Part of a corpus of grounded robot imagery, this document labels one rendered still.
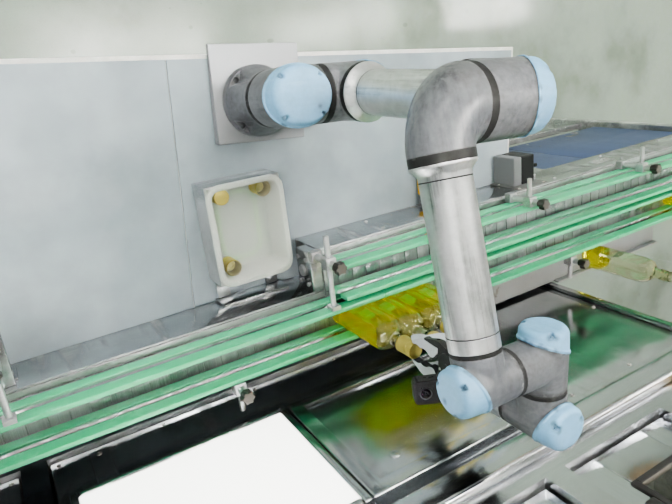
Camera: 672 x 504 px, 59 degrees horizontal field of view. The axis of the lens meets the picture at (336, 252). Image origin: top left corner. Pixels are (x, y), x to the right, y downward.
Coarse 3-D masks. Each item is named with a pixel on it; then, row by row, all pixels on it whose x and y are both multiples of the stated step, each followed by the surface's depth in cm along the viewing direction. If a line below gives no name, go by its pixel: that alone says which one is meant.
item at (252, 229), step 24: (240, 192) 132; (216, 216) 131; (240, 216) 134; (264, 216) 137; (216, 240) 125; (240, 240) 135; (264, 240) 138; (288, 240) 133; (264, 264) 136; (288, 264) 135
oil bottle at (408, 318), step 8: (376, 304) 133; (384, 304) 133; (392, 304) 132; (400, 304) 132; (384, 312) 130; (392, 312) 128; (400, 312) 128; (408, 312) 127; (416, 312) 127; (400, 320) 125; (408, 320) 125; (416, 320) 125; (408, 328) 124
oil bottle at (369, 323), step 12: (348, 312) 132; (360, 312) 130; (372, 312) 129; (348, 324) 133; (360, 324) 128; (372, 324) 124; (384, 324) 123; (396, 324) 123; (360, 336) 129; (372, 336) 125; (384, 336) 122; (384, 348) 123
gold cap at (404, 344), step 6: (402, 336) 119; (408, 336) 120; (396, 342) 119; (402, 342) 118; (408, 342) 117; (396, 348) 120; (402, 348) 118; (408, 348) 116; (414, 348) 116; (420, 348) 117; (408, 354) 116; (414, 354) 117; (420, 354) 118
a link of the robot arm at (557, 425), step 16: (512, 400) 94; (528, 400) 90; (560, 400) 89; (512, 416) 94; (528, 416) 91; (544, 416) 89; (560, 416) 88; (576, 416) 89; (528, 432) 92; (544, 432) 89; (560, 432) 88; (576, 432) 90; (560, 448) 89
